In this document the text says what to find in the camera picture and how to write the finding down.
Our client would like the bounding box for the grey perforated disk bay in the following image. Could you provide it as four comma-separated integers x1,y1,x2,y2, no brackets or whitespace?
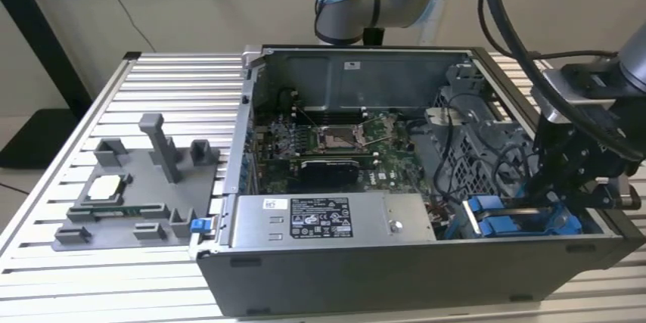
410,61,542,203

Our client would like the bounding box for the black RAM slot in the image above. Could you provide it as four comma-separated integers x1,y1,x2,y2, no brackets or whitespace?
292,108,367,116
292,116,367,126

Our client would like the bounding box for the green motherboard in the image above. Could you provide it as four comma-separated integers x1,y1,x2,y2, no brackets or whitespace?
246,107,436,196

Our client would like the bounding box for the metal socket cover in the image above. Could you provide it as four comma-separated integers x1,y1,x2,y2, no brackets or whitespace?
359,113,400,147

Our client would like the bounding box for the CPU socket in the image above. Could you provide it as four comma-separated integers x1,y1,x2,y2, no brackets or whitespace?
314,123,362,151

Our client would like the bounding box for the black graphics card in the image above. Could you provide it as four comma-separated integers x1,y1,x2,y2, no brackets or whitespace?
260,151,375,192

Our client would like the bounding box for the black open PC case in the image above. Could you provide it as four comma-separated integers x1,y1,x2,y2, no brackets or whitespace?
188,43,646,318

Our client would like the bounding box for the silver power supply unit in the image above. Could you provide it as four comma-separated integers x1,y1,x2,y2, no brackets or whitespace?
227,191,438,249

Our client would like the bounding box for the thin metal locking lever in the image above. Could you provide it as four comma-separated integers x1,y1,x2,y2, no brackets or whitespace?
299,107,320,128

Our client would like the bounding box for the blue case latch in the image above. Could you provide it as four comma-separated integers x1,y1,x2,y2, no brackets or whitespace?
190,216,214,234

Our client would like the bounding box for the grey parts rack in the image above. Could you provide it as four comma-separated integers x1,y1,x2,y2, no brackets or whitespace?
49,112,224,253

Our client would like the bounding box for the green RAM stick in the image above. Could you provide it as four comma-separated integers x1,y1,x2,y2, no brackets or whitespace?
73,204,159,219

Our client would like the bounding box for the silver CPU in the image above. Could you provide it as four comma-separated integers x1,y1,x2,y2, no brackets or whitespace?
84,174,128,203

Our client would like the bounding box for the black camera mount with knob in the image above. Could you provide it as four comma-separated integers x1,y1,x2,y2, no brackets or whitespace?
579,141,643,212

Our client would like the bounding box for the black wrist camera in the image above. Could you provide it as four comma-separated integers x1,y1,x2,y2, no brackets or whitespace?
561,61,621,102

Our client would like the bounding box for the black disk wire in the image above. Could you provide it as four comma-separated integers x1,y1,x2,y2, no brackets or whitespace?
432,92,537,203

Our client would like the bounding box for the thin black wall cable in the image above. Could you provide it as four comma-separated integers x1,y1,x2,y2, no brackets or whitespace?
87,0,159,52

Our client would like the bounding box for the black desk frame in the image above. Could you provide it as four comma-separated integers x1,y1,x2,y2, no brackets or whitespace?
0,0,95,169

